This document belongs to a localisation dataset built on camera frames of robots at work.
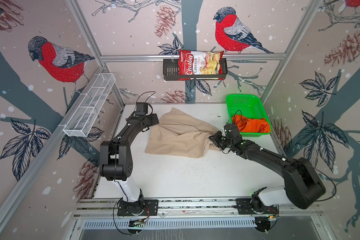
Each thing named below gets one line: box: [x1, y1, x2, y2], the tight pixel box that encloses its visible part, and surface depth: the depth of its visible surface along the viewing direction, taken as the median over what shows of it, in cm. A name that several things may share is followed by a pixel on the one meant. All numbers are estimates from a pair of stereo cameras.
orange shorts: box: [232, 114, 271, 133], surface depth 95 cm
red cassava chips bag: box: [178, 49, 224, 80], surface depth 90 cm
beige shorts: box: [145, 107, 220, 158], surface depth 98 cm
